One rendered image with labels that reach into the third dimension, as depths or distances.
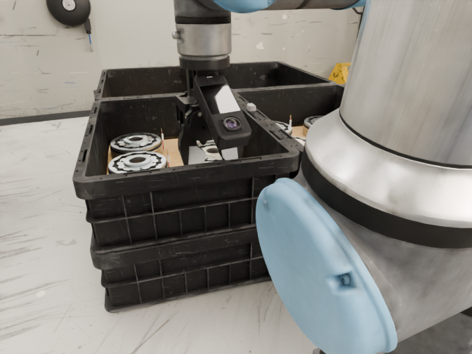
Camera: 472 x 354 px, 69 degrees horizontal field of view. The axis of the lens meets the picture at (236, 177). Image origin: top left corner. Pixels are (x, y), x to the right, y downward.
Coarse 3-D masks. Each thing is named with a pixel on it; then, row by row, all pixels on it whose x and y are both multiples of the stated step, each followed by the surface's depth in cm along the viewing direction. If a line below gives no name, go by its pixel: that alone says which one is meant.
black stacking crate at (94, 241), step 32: (96, 128) 60; (128, 128) 77; (160, 128) 79; (256, 128) 61; (96, 160) 54; (160, 192) 45; (192, 192) 46; (224, 192) 48; (256, 192) 49; (96, 224) 44; (128, 224) 45; (160, 224) 47; (192, 224) 49; (224, 224) 50
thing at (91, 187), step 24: (168, 96) 77; (96, 120) 62; (288, 144) 51; (168, 168) 44; (192, 168) 44; (216, 168) 44; (240, 168) 45; (264, 168) 47; (288, 168) 48; (96, 192) 41; (120, 192) 42
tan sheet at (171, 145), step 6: (168, 144) 78; (174, 144) 78; (168, 150) 75; (174, 150) 75; (108, 156) 72; (174, 156) 72; (180, 156) 72; (108, 162) 69; (174, 162) 69; (180, 162) 69
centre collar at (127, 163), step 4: (132, 156) 63; (136, 156) 63; (140, 156) 63; (144, 156) 63; (148, 156) 63; (124, 160) 61; (128, 160) 61; (132, 160) 63; (148, 160) 61; (124, 164) 60; (128, 164) 60; (132, 164) 60; (136, 164) 60; (140, 164) 60; (144, 164) 60
